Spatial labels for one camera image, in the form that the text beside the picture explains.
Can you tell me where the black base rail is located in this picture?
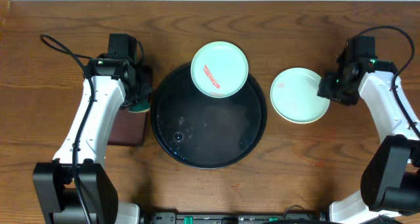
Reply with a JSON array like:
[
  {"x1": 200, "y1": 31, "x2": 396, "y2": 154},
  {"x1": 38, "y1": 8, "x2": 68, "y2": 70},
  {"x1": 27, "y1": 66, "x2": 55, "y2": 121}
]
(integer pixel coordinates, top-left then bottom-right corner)
[{"x1": 138, "y1": 206, "x2": 330, "y2": 224}]

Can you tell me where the round black tray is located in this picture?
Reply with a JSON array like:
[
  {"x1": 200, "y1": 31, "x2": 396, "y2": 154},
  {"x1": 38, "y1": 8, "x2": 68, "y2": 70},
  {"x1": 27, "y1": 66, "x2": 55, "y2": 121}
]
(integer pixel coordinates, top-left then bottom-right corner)
[{"x1": 150, "y1": 64, "x2": 267, "y2": 169}]

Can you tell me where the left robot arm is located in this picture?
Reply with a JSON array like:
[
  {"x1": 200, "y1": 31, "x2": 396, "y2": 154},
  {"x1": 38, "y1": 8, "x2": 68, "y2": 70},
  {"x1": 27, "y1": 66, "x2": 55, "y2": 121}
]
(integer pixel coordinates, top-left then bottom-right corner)
[{"x1": 32, "y1": 58, "x2": 152, "y2": 223}]

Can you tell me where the pale green plate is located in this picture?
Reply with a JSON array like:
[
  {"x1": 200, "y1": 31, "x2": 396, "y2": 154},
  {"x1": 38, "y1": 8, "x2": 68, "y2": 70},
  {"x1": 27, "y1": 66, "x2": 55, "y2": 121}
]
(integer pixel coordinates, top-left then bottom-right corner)
[
  {"x1": 270, "y1": 68, "x2": 330, "y2": 124},
  {"x1": 190, "y1": 41, "x2": 249, "y2": 98}
]

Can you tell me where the dark rectangular water tray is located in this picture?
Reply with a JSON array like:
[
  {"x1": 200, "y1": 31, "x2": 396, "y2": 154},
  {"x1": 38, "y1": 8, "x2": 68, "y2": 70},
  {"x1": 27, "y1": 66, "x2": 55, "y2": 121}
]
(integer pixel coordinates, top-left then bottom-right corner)
[{"x1": 108, "y1": 109, "x2": 147, "y2": 146}]

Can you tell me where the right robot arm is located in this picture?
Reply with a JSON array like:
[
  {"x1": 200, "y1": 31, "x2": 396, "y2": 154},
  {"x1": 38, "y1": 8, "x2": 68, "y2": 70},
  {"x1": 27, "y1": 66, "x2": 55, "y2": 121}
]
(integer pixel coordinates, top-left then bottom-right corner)
[{"x1": 318, "y1": 58, "x2": 419, "y2": 223}]

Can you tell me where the green yellow sponge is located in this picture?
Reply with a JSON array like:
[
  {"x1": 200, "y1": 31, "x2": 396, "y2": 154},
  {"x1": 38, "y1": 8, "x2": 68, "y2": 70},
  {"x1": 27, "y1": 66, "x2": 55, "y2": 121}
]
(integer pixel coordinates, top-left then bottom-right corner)
[{"x1": 129, "y1": 99, "x2": 150, "y2": 114}]

